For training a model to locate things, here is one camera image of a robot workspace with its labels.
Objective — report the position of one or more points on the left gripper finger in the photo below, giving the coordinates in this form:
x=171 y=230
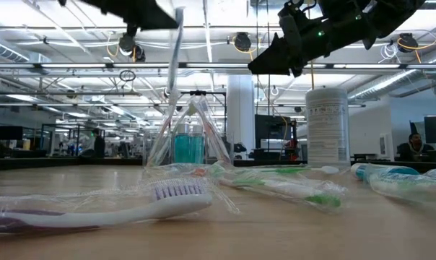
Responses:
x=153 y=18

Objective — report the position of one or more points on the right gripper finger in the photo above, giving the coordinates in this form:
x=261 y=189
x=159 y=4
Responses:
x=275 y=59

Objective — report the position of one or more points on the blue toothbrush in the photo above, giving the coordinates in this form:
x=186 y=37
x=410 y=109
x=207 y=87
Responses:
x=175 y=54

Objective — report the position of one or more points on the purple toothbrush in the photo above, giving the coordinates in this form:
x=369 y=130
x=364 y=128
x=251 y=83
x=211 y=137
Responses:
x=131 y=213

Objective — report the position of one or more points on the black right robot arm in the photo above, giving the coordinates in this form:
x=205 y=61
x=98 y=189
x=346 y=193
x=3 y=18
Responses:
x=384 y=14

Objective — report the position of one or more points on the long ceiling light bar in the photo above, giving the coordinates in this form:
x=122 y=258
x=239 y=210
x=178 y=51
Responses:
x=95 y=65

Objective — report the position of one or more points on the white building column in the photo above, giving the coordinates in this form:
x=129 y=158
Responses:
x=239 y=108

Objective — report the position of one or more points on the black equipment cabinet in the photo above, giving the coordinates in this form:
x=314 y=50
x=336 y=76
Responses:
x=272 y=126

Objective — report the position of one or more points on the white wipes canister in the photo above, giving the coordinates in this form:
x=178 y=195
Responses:
x=328 y=130

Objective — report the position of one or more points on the person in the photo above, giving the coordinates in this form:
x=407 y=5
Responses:
x=414 y=142
x=99 y=144

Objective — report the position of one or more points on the silver ventilation duct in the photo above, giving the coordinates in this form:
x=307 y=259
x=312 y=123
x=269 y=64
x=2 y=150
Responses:
x=402 y=77
x=5 y=50

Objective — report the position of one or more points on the black aluminium table frame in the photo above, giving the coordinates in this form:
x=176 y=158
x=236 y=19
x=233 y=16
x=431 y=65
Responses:
x=59 y=163

